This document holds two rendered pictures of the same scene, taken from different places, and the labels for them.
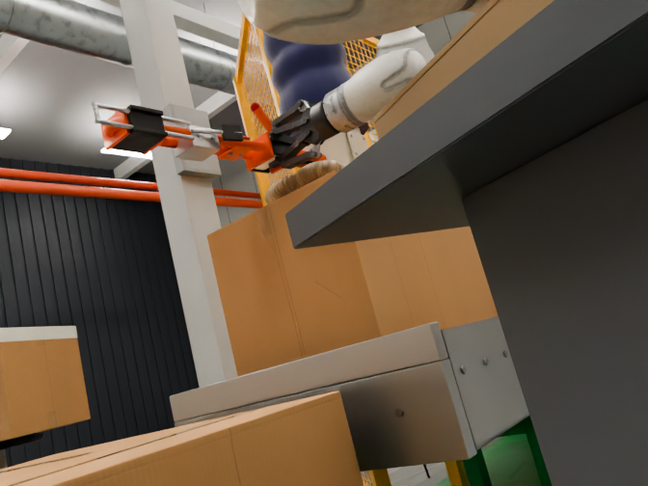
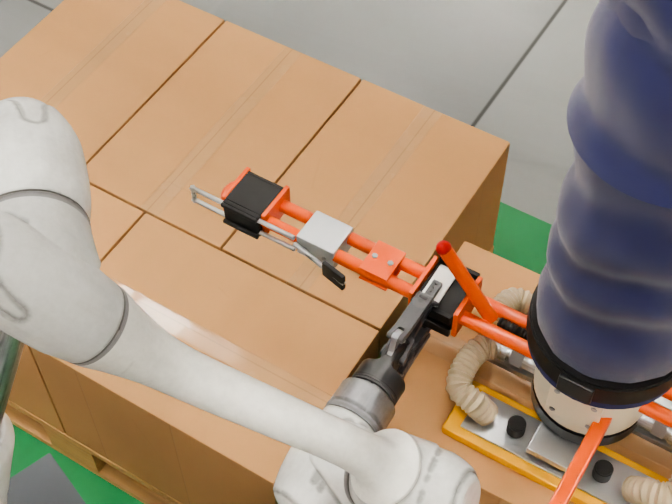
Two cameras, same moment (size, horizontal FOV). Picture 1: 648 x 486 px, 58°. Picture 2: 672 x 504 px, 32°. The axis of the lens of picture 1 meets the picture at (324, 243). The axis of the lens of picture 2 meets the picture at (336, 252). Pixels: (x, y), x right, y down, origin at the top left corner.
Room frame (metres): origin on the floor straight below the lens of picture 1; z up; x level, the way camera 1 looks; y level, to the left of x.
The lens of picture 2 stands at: (1.01, -0.91, 2.54)
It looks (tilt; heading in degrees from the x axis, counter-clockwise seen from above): 54 degrees down; 85
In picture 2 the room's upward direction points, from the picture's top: 1 degrees counter-clockwise
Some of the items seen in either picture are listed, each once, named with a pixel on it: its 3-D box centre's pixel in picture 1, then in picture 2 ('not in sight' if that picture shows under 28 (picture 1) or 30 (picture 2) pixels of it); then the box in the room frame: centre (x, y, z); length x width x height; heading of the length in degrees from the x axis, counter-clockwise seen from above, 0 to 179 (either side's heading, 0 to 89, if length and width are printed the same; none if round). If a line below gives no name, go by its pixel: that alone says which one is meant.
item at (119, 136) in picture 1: (134, 132); (256, 200); (0.98, 0.28, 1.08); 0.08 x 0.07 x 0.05; 143
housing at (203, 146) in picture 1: (195, 144); (325, 240); (1.09, 0.20, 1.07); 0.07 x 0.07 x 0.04; 53
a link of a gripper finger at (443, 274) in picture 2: not in sight; (438, 285); (1.25, 0.07, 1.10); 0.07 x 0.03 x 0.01; 53
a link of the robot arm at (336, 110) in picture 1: (344, 108); (361, 408); (1.11, -0.11, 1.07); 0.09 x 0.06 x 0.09; 143
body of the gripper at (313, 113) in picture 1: (317, 123); (387, 370); (1.16, -0.05, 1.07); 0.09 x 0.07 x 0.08; 53
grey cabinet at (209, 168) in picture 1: (192, 142); not in sight; (2.30, 0.43, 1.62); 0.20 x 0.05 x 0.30; 143
